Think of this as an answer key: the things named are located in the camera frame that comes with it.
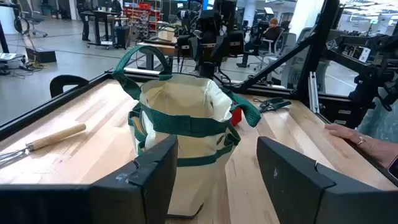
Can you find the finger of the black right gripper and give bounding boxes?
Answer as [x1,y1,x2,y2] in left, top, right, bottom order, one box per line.
[176,33,200,60]
[228,30,246,57]

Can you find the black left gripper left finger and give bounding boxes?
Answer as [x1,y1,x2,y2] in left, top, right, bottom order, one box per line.
[0,134,178,224]

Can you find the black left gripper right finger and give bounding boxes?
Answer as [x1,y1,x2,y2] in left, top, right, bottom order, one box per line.
[256,136,398,224]

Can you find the cream gardening bag green trim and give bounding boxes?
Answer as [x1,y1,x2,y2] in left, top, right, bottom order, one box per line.
[111,45,262,218]

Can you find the green-handled pruning shears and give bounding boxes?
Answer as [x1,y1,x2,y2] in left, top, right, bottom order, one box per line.
[252,96,292,113]

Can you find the person's forearm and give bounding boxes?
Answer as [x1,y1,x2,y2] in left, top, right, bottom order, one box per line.
[363,136,398,169]

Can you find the white bag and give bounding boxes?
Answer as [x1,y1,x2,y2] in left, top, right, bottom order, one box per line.
[157,26,175,42]

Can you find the wooden table grey legs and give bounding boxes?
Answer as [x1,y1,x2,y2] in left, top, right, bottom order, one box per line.
[138,39,180,71]

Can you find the person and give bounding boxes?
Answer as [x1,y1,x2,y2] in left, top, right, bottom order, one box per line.
[357,86,398,144]
[236,17,282,68]

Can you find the grey office chair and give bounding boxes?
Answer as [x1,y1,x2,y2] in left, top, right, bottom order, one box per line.
[248,27,298,72]
[18,0,48,38]

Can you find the red parts shelving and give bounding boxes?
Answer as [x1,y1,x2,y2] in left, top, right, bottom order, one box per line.
[123,1,162,32]

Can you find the black waste bin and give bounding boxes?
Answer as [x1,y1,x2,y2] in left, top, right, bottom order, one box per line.
[115,26,131,49]

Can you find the person's hand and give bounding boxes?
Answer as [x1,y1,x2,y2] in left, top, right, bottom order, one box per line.
[324,123,374,149]

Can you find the silver aluminium extrusion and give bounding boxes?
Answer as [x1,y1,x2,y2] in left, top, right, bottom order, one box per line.
[307,71,320,114]

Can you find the black rolling desk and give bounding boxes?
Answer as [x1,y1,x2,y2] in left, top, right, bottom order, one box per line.
[81,11,130,50]

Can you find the wristwatch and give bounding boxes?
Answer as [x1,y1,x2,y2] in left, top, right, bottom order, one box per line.
[387,154,398,180]

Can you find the black floor box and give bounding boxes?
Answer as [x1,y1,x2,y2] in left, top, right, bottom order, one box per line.
[25,46,57,64]

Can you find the black overhead rig frame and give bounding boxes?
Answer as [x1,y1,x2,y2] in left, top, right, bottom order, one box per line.
[223,0,341,97]

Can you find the wooden-handled hand fork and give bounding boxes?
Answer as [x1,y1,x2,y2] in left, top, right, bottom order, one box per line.
[0,122,87,167]

